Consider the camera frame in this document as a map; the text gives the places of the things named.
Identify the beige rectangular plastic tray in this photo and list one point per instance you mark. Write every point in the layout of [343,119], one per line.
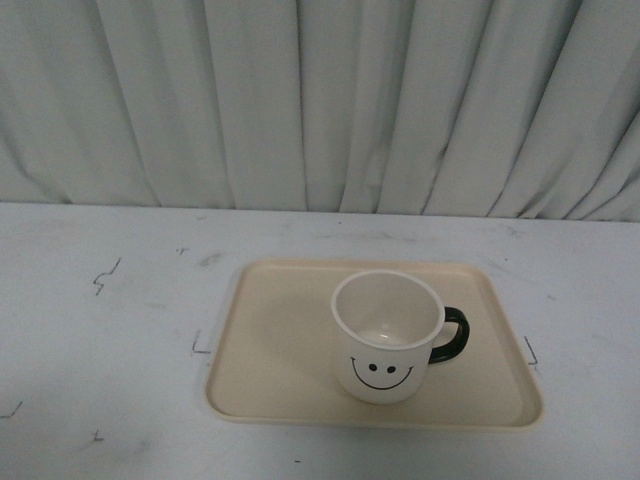
[273,360]

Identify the grey-white pleated curtain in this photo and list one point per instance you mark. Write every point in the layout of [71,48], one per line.
[512,109]

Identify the cream smiley mug black handle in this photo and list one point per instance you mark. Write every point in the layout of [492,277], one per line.
[389,327]

